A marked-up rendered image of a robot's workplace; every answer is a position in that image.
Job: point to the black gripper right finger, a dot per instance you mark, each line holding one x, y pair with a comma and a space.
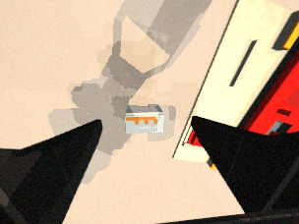
256, 167

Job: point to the red and black joystick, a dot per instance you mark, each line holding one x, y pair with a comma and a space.
193, 139

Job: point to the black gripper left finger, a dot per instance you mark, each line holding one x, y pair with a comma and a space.
38, 182

